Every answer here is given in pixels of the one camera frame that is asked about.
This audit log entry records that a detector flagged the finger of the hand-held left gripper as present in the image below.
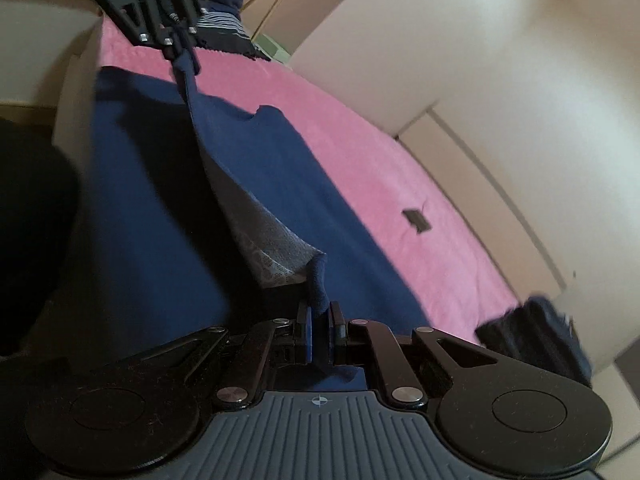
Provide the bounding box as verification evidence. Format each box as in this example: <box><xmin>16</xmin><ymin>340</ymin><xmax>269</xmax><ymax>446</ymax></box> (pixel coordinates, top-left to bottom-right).
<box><xmin>171</xmin><ymin>0</ymin><xmax>208</xmax><ymax>75</ymax></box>
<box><xmin>119</xmin><ymin>0</ymin><xmax>177</xmax><ymax>57</ymax></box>

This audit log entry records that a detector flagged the small black tag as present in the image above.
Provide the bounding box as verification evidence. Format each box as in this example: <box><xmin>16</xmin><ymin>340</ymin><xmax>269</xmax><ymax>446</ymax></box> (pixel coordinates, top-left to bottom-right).
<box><xmin>402</xmin><ymin>204</ymin><xmax>434</xmax><ymax>235</ymax></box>

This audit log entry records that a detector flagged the dark striped garment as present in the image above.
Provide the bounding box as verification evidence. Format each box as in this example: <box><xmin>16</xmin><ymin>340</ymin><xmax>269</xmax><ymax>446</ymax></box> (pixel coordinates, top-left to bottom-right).
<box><xmin>196</xmin><ymin>7</ymin><xmax>273</xmax><ymax>63</ymax></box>

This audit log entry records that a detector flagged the pink blanket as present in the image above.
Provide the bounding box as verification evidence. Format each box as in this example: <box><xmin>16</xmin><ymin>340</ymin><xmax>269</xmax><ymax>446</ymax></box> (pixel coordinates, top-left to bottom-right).
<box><xmin>97</xmin><ymin>10</ymin><xmax>531</xmax><ymax>347</ymax></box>

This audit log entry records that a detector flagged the gold metal clothes rack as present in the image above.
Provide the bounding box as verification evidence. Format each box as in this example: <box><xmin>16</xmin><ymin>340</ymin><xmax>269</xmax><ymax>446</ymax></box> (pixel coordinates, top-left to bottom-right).
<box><xmin>242</xmin><ymin>0</ymin><xmax>310</xmax><ymax>41</ymax></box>

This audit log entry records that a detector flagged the light green box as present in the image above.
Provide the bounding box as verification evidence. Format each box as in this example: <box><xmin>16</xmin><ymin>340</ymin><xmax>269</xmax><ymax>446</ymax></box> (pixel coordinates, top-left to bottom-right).
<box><xmin>252</xmin><ymin>32</ymin><xmax>292</xmax><ymax>64</ymax></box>

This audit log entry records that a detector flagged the beige wooden headboard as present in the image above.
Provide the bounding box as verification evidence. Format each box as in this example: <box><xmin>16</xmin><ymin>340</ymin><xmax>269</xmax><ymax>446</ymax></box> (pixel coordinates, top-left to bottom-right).
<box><xmin>395</xmin><ymin>105</ymin><xmax>640</xmax><ymax>361</ymax></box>

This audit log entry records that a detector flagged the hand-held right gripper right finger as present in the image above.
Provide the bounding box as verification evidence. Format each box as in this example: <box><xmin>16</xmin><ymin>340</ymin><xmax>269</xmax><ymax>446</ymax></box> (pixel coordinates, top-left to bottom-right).
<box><xmin>327</xmin><ymin>300</ymin><xmax>507</xmax><ymax>407</ymax></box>

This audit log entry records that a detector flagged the stack of folded dark clothes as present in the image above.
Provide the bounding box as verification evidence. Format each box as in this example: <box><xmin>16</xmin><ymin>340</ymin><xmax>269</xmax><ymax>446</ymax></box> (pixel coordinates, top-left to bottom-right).
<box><xmin>474</xmin><ymin>296</ymin><xmax>594</xmax><ymax>389</ymax></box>

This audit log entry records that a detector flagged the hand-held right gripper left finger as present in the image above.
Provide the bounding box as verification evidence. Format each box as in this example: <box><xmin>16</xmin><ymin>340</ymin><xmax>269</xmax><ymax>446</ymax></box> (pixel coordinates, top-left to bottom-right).
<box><xmin>112</xmin><ymin>302</ymin><xmax>317</xmax><ymax>409</ymax></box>

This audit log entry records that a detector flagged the navy blue shirt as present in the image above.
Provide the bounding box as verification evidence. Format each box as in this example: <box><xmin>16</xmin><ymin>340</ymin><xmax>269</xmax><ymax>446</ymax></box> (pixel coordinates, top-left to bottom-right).
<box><xmin>20</xmin><ymin>55</ymin><xmax>437</xmax><ymax>395</ymax></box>

